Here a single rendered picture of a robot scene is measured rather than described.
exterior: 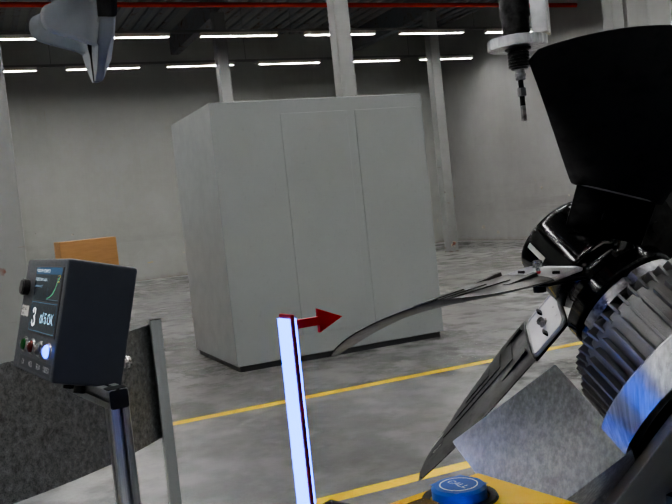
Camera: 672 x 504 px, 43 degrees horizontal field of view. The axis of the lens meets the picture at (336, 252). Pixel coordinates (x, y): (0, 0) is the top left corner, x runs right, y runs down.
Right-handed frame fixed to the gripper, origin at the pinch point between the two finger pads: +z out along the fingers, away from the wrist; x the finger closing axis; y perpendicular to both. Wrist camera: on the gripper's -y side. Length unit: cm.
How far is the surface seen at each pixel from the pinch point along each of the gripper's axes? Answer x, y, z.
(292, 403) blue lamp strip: 0.6, -14.5, 32.6
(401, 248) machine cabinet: -527, -447, 58
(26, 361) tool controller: -73, -7, 34
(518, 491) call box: 27.7, -17.0, 36.0
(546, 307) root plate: -6, -58, 30
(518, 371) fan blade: -5, -51, 37
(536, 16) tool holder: 4, -50, -5
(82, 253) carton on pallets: -780, -237, 34
